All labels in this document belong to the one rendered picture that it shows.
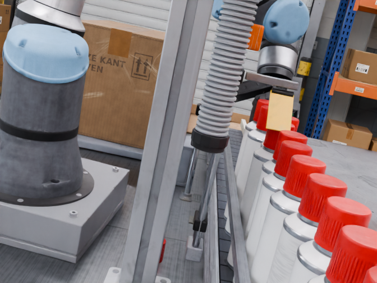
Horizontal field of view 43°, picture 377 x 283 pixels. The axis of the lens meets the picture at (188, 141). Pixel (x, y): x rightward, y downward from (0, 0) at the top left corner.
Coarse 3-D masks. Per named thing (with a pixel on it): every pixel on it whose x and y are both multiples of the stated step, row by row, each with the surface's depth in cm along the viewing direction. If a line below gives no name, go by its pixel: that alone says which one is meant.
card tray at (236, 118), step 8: (192, 104) 176; (192, 112) 177; (232, 112) 176; (192, 120) 166; (232, 120) 177; (240, 120) 177; (248, 120) 177; (192, 128) 155; (232, 128) 167; (240, 128) 170
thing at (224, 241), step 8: (232, 136) 135; (240, 136) 137; (232, 144) 127; (240, 144) 128; (232, 152) 119; (232, 160) 112; (216, 176) 107; (224, 176) 100; (224, 184) 95; (224, 192) 91; (224, 200) 87; (224, 208) 83; (224, 224) 77; (224, 232) 74; (224, 240) 71; (224, 248) 69; (224, 256) 66; (224, 264) 64; (224, 272) 62; (232, 272) 63; (224, 280) 60
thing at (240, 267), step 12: (228, 144) 93; (228, 156) 85; (228, 168) 78; (228, 180) 72; (228, 192) 69; (228, 204) 65; (240, 216) 60; (240, 228) 57; (240, 240) 53; (240, 252) 51; (240, 264) 48; (240, 276) 46
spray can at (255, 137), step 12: (264, 108) 68; (264, 120) 68; (252, 132) 70; (264, 132) 69; (252, 144) 69; (252, 156) 69; (240, 168) 71; (240, 180) 71; (240, 192) 71; (240, 204) 71; (228, 216) 73; (228, 228) 73
